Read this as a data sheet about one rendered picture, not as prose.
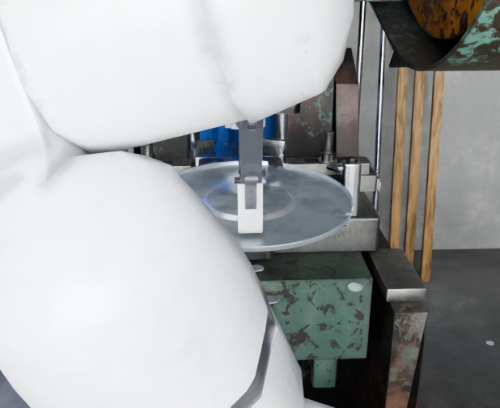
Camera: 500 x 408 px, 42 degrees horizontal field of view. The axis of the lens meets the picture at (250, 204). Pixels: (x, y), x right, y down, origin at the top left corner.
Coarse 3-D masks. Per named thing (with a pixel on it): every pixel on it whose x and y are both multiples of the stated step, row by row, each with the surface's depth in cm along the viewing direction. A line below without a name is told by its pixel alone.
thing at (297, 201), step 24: (192, 168) 100; (216, 168) 101; (264, 168) 101; (288, 168) 101; (216, 192) 91; (264, 192) 91; (288, 192) 93; (312, 192) 93; (336, 192) 93; (216, 216) 85; (264, 216) 85; (288, 216) 86; (312, 216) 86; (336, 216) 86; (240, 240) 79; (264, 240) 79; (288, 240) 79; (312, 240) 79
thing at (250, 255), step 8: (200, 160) 108; (208, 160) 108; (216, 160) 106; (224, 160) 106; (232, 160) 106; (264, 160) 106; (272, 160) 108; (280, 160) 108; (248, 256) 102; (256, 256) 102; (264, 256) 103; (272, 256) 103
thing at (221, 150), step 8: (216, 144) 117; (224, 144) 117; (232, 144) 117; (200, 152) 112; (208, 152) 112; (216, 152) 112; (224, 152) 112; (232, 152) 112; (264, 152) 112; (272, 152) 112; (280, 152) 112
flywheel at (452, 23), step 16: (416, 0) 118; (432, 0) 109; (448, 0) 102; (464, 0) 95; (480, 0) 89; (416, 16) 118; (432, 16) 109; (448, 16) 102; (464, 16) 95; (432, 32) 109; (448, 32) 102; (464, 32) 96
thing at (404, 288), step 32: (352, 64) 141; (352, 96) 138; (352, 128) 138; (384, 256) 106; (384, 288) 97; (416, 288) 96; (384, 320) 99; (416, 320) 94; (384, 352) 100; (416, 352) 96; (352, 384) 125; (384, 384) 100; (416, 384) 99
